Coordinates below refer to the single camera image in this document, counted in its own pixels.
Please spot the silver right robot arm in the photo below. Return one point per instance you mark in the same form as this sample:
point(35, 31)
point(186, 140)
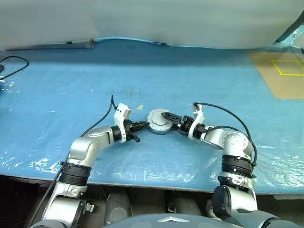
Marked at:
point(235, 142)

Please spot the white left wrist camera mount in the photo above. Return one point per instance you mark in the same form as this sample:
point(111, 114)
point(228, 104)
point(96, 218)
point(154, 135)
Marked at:
point(120, 114)

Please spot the grey robot torso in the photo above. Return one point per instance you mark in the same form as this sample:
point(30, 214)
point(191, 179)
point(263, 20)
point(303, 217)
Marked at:
point(166, 221)

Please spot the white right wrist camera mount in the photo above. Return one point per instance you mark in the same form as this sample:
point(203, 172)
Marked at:
point(192, 130)

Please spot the blue plastic table cover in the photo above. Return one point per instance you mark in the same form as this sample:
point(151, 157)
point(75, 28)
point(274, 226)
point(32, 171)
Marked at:
point(166, 76)

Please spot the grey rounded shape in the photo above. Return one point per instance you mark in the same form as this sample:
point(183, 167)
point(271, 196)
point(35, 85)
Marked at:
point(185, 203)
point(118, 206)

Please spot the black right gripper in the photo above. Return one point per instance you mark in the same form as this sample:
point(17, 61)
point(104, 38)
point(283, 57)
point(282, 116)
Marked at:
point(185, 126)

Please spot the yellow tape square outline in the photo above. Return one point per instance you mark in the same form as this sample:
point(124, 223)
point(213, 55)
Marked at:
point(275, 65)

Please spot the white backdrop sheet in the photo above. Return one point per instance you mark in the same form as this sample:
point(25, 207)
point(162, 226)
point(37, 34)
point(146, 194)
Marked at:
point(152, 19)

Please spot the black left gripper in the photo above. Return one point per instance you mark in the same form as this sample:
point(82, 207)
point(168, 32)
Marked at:
point(129, 128)

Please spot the small beige scrap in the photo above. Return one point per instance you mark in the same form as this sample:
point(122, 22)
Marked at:
point(140, 107)

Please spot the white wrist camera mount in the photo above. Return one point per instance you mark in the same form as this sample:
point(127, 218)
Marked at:
point(120, 114)
point(192, 130)

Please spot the grey round housing lid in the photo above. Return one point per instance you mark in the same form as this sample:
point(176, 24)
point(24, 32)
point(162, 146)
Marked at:
point(155, 120)

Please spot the teal diagonal frame strut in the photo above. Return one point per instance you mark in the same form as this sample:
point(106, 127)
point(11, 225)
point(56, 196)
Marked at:
point(292, 25)

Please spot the silver metal bracket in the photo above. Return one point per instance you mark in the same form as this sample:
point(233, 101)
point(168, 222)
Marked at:
point(294, 35)

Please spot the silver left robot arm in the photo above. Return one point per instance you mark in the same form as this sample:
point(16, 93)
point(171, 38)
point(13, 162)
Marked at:
point(80, 147)

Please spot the brown cardboard sheet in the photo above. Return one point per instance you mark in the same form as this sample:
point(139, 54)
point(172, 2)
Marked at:
point(282, 85)

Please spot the pale rounded shape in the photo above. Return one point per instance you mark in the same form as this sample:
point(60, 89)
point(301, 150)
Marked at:
point(209, 209)

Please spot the long grey metal bar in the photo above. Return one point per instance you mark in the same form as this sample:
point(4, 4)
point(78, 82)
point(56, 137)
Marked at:
point(52, 45)

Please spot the small black white connector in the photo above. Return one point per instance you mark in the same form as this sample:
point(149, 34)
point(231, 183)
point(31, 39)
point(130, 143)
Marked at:
point(89, 207)

